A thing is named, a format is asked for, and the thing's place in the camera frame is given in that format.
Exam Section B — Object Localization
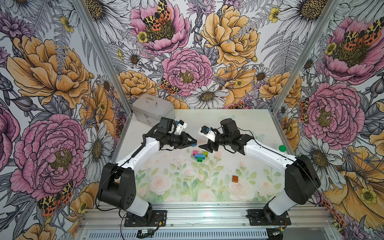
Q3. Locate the orange lego brick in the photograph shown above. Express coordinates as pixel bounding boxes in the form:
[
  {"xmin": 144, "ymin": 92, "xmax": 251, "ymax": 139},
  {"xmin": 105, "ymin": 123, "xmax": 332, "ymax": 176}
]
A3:
[{"xmin": 232, "ymin": 176, "xmax": 239, "ymax": 183}]

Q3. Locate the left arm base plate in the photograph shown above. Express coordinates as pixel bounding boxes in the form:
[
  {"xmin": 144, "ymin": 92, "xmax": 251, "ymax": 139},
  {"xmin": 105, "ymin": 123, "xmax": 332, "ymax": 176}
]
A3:
[{"xmin": 124, "ymin": 210, "xmax": 168, "ymax": 227}]

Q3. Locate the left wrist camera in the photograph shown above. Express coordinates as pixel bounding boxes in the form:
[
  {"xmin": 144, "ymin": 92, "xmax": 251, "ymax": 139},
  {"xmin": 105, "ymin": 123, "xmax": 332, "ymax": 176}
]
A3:
[{"xmin": 175, "ymin": 120, "xmax": 188, "ymax": 135}]

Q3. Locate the silver metal case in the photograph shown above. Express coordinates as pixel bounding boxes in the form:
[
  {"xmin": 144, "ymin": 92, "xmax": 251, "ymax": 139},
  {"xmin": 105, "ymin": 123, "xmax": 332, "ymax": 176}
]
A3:
[{"xmin": 132, "ymin": 94, "xmax": 175, "ymax": 127}]

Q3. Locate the small green circuit board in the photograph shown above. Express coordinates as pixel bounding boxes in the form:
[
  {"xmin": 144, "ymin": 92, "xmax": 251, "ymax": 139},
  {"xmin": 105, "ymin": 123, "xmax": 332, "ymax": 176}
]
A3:
[{"xmin": 137, "ymin": 229, "xmax": 152, "ymax": 238}]

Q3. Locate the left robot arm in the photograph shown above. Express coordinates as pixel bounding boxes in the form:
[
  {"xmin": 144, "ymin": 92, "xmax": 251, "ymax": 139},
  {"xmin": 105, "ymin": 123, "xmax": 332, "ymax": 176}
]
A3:
[{"xmin": 97, "ymin": 118, "xmax": 197, "ymax": 218}]

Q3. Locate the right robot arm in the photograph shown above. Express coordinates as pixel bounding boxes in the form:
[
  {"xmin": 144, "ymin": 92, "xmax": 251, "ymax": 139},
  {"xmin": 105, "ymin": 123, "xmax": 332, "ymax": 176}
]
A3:
[{"xmin": 199, "ymin": 118, "xmax": 321, "ymax": 221}]

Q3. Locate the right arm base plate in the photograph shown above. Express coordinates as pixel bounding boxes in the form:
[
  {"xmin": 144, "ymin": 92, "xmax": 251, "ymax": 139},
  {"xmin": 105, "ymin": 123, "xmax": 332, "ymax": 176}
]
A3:
[{"xmin": 246, "ymin": 209, "xmax": 292, "ymax": 227}]

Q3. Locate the aluminium front rail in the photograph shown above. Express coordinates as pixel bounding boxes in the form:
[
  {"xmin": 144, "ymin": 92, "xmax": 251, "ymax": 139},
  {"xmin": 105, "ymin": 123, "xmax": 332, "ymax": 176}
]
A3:
[{"xmin": 79, "ymin": 202, "xmax": 333, "ymax": 230}]

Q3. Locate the light blue long lego brick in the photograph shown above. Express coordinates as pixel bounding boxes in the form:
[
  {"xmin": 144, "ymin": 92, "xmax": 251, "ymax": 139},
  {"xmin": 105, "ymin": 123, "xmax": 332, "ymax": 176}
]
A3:
[{"xmin": 195, "ymin": 154, "xmax": 206, "ymax": 160}]

